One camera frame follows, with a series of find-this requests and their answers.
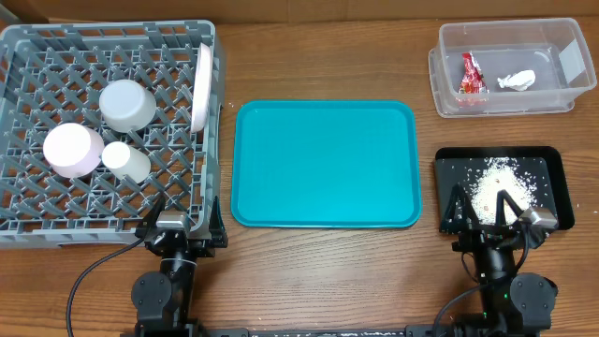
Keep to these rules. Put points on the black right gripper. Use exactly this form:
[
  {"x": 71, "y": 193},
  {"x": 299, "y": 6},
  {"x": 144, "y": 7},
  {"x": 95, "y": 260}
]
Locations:
[{"x": 484, "y": 235}]

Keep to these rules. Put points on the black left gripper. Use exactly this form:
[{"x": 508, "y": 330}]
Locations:
[{"x": 218, "y": 229}]

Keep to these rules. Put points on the white cup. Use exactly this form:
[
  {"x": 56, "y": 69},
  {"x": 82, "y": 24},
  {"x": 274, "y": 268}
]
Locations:
[{"x": 124, "y": 160}]

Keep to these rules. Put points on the grey bowl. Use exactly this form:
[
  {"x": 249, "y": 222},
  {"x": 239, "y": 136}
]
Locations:
[{"x": 125, "y": 106}]

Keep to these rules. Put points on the white napkin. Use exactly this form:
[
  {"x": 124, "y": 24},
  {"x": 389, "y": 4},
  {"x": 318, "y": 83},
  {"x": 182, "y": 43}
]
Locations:
[{"x": 520, "y": 81}]

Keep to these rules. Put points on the pink bowl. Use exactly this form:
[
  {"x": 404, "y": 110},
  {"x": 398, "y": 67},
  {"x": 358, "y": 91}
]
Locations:
[{"x": 73, "y": 150}]

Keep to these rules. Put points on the white dinner plate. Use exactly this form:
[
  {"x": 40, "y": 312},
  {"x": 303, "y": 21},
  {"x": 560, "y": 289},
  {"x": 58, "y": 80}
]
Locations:
[{"x": 202, "y": 89}]

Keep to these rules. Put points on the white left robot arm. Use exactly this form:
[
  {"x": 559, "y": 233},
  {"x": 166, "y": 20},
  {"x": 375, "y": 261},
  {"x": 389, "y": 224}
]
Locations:
[{"x": 163, "y": 298}]

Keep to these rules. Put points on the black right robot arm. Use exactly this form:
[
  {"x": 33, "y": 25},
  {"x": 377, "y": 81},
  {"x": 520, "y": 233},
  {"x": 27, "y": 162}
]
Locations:
[{"x": 504, "y": 302}]

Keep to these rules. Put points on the grey dishwasher rack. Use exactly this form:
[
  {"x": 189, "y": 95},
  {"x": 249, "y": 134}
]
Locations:
[{"x": 53, "y": 74}]

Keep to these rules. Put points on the leftover rice pile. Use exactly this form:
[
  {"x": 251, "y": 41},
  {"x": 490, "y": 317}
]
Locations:
[{"x": 525, "y": 179}]

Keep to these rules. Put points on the black tray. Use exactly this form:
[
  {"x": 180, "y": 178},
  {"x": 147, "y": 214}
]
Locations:
[{"x": 564, "y": 210}]

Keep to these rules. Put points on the teal plastic tray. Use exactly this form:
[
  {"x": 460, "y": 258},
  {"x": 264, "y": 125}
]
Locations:
[{"x": 326, "y": 164}]

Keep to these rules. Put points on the clear plastic bin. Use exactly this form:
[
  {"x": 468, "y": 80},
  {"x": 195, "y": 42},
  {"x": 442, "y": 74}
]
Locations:
[{"x": 555, "y": 49}]

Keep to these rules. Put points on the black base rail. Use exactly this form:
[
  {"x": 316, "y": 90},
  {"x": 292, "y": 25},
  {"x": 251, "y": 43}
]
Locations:
[{"x": 193, "y": 331}]

